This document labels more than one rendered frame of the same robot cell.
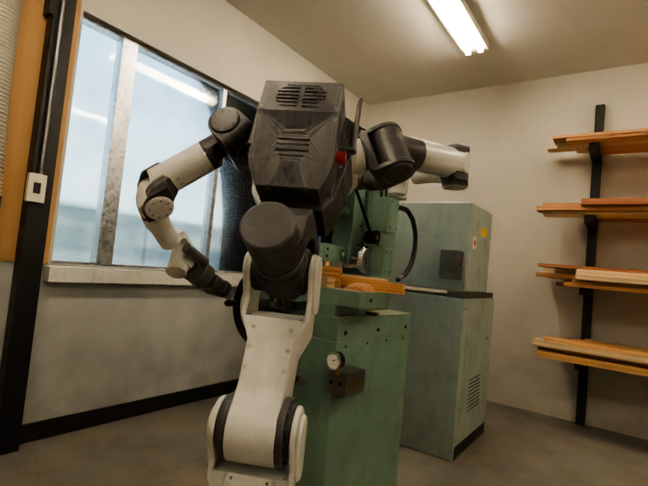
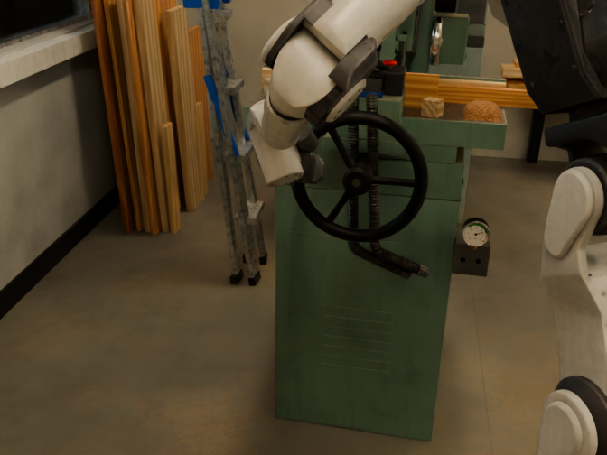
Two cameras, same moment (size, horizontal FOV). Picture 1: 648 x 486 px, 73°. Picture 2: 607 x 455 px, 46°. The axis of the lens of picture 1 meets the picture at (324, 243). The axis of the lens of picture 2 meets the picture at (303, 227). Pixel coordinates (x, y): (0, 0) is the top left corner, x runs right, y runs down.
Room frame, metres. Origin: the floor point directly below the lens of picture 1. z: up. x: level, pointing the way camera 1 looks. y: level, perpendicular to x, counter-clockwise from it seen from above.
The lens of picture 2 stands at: (0.39, 0.93, 1.33)
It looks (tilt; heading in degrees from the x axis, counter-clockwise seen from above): 25 degrees down; 333
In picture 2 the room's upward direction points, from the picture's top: 1 degrees clockwise
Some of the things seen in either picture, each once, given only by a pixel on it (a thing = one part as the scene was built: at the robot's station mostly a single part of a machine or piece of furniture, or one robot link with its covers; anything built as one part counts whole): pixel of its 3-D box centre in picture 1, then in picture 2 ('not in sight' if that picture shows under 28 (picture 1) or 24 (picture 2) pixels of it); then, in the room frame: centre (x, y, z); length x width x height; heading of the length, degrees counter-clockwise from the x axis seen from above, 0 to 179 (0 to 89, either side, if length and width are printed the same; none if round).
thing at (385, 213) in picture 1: (385, 215); not in sight; (1.93, -0.26, 1.23); 0.09 x 0.08 x 0.15; 142
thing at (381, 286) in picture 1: (336, 281); (407, 91); (1.81, -0.06, 0.92); 0.62 x 0.02 x 0.04; 52
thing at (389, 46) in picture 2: (327, 255); (383, 43); (1.87, -0.02, 1.03); 0.14 x 0.07 x 0.09; 142
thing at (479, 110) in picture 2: (360, 286); (482, 107); (1.63, -0.15, 0.91); 0.12 x 0.09 x 0.03; 142
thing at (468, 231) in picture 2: (336, 363); (474, 235); (1.53, -0.08, 0.65); 0.06 x 0.04 x 0.08; 52
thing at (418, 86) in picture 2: (319, 275); (392, 88); (1.77, 0.01, 0.94); 0.21 x 0.01 x 0.08; 52
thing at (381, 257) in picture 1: (378, 261); (449, 38); (1.90, -0.24, 1.02); 0.09 x 0.07 x 0.12; 52
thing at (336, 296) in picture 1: (304, 290); (372, 120); (1.77, 0.06, 0.87); 0.61 x 0.30 x 0.06; 52
